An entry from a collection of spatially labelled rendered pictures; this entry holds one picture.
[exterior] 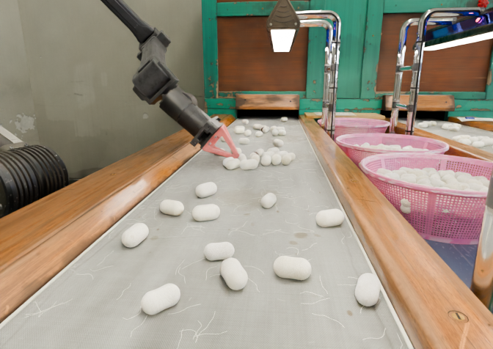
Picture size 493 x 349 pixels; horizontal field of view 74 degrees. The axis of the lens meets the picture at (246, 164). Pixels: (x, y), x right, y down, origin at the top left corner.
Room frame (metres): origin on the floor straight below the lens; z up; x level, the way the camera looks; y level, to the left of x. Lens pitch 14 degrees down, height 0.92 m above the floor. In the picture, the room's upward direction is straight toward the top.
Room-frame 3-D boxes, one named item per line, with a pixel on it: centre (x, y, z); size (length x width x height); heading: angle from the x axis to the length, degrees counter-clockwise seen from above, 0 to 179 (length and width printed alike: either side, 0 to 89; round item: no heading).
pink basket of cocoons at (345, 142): (0.84, -0.37, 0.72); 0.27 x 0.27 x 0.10
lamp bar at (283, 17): (1.14, -0.12, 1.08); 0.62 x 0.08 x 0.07; 174
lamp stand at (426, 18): (1.09, -0.59, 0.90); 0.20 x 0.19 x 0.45; 174
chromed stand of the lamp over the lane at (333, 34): (1.12, -0.20, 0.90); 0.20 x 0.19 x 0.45; 174
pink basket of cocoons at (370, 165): (0.56, -0.34, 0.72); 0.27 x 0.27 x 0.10
